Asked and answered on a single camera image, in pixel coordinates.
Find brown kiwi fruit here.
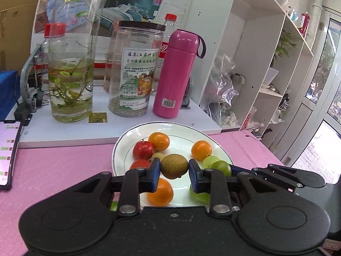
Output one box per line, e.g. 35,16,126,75
160,154,189,180

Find red spray can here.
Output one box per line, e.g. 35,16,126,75
298,11,311,38

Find red packet in plastic bag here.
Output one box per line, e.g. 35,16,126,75
241,107,264,131

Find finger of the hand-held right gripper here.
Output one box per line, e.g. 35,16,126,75
230,164,296,191

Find orange tangerine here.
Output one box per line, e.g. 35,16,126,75
191,140,213,160
148,132,170,151
147,178,174,207

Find red apple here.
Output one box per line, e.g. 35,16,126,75
133,140,155,160
130,159,152,170

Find red capped soda bottle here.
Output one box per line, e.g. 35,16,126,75
153,13,178,94

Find black smartphone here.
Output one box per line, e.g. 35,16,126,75
0,121,23,190

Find white plate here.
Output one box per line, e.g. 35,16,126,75
112,122,234,208

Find white shelf unit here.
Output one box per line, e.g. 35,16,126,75
186,0,315,150

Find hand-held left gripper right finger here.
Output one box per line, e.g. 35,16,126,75
189,159,280,217

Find black plug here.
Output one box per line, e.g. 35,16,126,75
13,104,34,126

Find clear labelled plastic jar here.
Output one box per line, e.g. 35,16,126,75
109,21,166,118

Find tall glass vase with plant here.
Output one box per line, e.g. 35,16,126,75
48,0,96,123

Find clear red capped plastic bottle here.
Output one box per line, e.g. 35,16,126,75
43,23,67,94

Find pink thermos bottle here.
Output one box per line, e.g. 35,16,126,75
153,29,207,118

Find grey metal handle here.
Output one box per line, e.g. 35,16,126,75
20,44,44,107

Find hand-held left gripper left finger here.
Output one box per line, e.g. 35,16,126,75
69,158,161,217

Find pink floral tablecloth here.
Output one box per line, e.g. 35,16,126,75
0,129,284,256

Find green potted plant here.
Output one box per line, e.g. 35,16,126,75
274,29,301,59

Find brown cardboard box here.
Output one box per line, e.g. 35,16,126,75
0,0,46,70

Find white pipe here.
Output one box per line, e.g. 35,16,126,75
312,0,324,22

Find white machine platform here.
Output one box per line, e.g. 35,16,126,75
17,85,223,148

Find clear plastic bag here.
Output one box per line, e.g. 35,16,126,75
200,53,240,126

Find blue box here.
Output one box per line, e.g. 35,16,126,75
0,71,20,122

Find white framed glass door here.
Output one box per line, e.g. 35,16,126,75
266,5,341,187

